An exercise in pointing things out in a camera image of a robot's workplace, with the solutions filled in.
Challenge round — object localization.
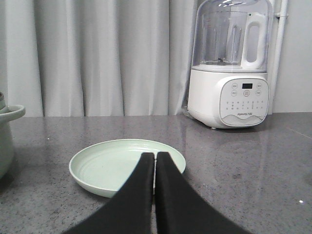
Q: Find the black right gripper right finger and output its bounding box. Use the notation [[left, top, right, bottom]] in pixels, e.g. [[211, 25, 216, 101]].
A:
[[155, 152, 249, 234]]

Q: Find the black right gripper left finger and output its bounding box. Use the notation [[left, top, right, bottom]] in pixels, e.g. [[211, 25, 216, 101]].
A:
[[65, 153, 155, 234]]

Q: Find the light green plate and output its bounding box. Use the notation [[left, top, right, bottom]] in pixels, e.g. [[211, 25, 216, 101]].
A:
[[69, 139, 186, 198]]

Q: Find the grey stone countertop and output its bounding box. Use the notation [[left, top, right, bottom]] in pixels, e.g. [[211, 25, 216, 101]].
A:
[[0, 113, 312, 234]]

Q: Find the green electric cooking pot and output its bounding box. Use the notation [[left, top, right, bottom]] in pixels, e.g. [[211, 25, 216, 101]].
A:
[[0, 92, 25, 178]]

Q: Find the grey curtain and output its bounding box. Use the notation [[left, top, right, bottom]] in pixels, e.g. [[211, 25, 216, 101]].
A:
[[0, 0, 198, 117]]

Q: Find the white wall pipe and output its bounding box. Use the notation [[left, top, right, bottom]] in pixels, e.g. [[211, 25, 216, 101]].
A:
[[268, 0, 289, 115]]

